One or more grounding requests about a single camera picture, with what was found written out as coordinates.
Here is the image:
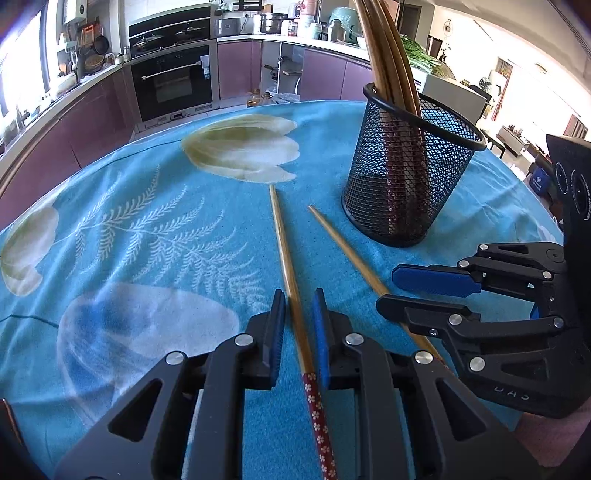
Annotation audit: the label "black integrated stove hood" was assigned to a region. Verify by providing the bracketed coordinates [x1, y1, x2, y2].
[127, 4, 215, 51]

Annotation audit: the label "mint green kitchen appliance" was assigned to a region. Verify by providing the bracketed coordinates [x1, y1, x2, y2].
[329, 7, 363, 44]

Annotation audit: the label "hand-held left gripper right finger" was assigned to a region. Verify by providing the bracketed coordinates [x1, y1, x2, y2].
[311, 287, 542, 480]

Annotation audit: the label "white water heater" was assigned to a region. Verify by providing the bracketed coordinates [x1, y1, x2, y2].
[62, 0, 88, 24]

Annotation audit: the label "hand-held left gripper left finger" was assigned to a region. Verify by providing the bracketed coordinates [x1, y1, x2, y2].
[52, 289, 287, 480]

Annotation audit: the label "person's right forearm pink sleeve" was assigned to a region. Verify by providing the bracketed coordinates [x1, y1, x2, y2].
[510, 408, 591, 467]

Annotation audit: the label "blue bag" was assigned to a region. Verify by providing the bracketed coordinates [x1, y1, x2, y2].
[529, 164, 555, 197]

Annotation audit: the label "purple lower kitchen cabinets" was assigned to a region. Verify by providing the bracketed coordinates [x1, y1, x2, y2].
[0, 39, 375, 204]

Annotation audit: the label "blue floral tablecloth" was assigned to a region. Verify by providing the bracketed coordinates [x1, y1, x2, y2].
[0, 99, 566, 480]

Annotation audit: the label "bunch of green vegetables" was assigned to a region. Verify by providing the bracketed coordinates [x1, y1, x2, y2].
[399, 34, 446, 77]

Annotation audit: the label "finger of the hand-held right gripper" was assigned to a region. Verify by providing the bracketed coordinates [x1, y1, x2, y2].
[392, 242, 567, 306]
[375, 294, 580, 420]

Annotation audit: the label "black built-in oven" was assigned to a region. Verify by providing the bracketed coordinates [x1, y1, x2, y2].
[129, 44, 220, 123]

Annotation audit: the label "black mesh utensil holder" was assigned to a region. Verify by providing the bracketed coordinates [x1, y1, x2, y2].
[342, 82, 488, 248]

